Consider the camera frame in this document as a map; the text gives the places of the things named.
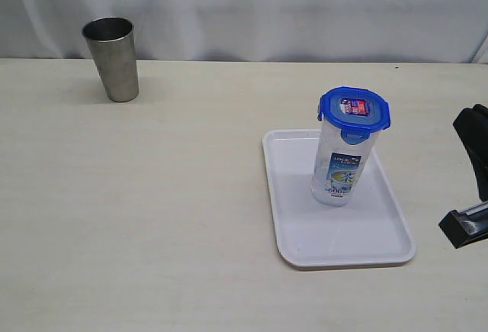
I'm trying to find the clear plastic container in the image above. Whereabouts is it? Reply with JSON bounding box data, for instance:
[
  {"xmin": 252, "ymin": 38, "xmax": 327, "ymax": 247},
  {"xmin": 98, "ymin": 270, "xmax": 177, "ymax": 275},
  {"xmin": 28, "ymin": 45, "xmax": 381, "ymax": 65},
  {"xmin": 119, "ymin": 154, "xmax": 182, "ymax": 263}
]
[{"xmin": 311, "ymin": 121, "xmax": 379, "ymax": 207}]

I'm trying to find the blue container lid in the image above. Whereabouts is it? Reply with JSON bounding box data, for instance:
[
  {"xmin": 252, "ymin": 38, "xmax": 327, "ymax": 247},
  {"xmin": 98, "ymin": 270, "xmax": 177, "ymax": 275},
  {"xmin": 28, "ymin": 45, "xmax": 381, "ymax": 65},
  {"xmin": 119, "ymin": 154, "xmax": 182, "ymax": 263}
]
[{"xmin": 317, "ymin": 86, "xmax": 391, "ymax": 145}]

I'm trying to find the white backdrop cloth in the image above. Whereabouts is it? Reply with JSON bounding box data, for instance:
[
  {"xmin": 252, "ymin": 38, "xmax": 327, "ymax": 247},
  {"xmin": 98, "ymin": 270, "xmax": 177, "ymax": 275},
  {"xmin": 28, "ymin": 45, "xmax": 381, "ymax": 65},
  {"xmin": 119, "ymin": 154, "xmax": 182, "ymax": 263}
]
[{"xmin": 1, "ymin": 0, "xmax": 487, "ymax": 63}]

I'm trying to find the stainless steel cup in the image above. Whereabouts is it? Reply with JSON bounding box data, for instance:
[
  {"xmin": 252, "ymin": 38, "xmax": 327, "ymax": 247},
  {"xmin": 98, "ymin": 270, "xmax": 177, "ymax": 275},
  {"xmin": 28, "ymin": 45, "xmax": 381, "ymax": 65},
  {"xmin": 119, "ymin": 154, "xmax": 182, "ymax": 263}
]
[{"xmin": 82, "ymin": 17, "xmax": 139, "ymax": 103}]

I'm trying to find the white plastic tray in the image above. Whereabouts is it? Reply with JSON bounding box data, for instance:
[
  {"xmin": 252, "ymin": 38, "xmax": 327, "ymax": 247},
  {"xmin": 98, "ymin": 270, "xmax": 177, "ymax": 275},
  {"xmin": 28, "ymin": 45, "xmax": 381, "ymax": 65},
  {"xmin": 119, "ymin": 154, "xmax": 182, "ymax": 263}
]
[{"xmin": 262, "ymin": 129, "xmax": 416, "ymax": 269}]

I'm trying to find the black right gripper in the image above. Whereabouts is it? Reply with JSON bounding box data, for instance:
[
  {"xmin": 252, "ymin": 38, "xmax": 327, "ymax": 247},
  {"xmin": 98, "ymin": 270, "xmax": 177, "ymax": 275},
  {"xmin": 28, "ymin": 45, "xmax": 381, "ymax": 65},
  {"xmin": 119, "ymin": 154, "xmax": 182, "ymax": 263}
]
[{"xmin": 438, "ymin": 105, "xmax": 488, "ymax": 249}]

